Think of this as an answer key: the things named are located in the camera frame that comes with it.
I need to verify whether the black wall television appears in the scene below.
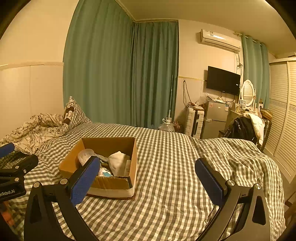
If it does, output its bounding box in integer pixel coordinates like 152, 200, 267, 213
206, 66, 241, 96

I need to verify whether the hanging wall cable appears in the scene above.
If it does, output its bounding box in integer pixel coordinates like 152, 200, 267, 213
183, 80, 193, 106

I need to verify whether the thin metal pole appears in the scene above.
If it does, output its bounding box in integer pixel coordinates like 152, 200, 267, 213
167, 75, 174, 121

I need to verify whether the white air conditioner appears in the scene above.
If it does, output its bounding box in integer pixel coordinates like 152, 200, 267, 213
200, 29, 242, 53

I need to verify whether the narrow teal curtain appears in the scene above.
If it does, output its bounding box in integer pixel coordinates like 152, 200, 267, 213
241, 33, 271, 112

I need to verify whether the light grey cloth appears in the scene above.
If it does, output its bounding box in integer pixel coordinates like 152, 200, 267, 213
108, 151, 131, 176

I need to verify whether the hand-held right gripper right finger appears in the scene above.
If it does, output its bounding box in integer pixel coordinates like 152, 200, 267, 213
195, 158, 271, 241

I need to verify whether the long green curtain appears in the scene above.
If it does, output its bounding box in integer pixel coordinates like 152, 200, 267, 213
132, 21, 180, 128
63, 0, 137, 127

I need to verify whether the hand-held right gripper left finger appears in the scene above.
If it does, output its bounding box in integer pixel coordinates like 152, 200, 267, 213
24, 156, 101, 241

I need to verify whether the black bag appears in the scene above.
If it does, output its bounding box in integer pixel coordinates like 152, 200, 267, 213
228, 117, 258, 142

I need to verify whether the brown cardboard box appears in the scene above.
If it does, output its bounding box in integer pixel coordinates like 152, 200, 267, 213
58, 137, 138, 200

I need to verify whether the cream dressing table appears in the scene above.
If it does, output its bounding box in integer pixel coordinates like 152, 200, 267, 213
225, 109, 244, 131

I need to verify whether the cream louvered wardrobe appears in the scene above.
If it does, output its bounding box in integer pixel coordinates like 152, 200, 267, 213
264, 56, 296, 184

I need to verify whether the white suitcase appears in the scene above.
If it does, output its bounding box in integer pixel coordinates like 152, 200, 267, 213
185, 107, 205, 139

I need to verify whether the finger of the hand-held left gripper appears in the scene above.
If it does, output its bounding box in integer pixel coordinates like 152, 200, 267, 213
0, 153, 39, 178
0, 142, 16, 158

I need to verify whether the checkered floral pillow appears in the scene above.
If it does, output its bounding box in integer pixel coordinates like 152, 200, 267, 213
63, 96, 92, 131

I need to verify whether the clear water jug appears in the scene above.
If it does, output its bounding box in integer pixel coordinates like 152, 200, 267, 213
158, 118, 176, 133

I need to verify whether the white oval mirror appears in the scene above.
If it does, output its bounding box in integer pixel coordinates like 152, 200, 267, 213
240, 79, 256, 108

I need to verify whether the white jacket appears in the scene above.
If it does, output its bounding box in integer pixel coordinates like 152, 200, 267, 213
240, 113, 265, 144

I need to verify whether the crushed clear plastic bottle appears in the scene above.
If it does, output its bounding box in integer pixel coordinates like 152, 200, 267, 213
77, 149, 100, 167

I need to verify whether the white and blue packet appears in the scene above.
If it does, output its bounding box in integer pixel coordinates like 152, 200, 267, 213
98, 167, 114, 178

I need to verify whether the silver mini fridge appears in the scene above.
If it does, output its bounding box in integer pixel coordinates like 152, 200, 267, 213
201, 100, 231, 140

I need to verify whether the dark patterned bag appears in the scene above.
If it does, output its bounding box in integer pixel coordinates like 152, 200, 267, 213
173, 121, 186, 133

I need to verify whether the floral duvet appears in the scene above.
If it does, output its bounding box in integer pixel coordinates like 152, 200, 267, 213
0, 113, 70, 155

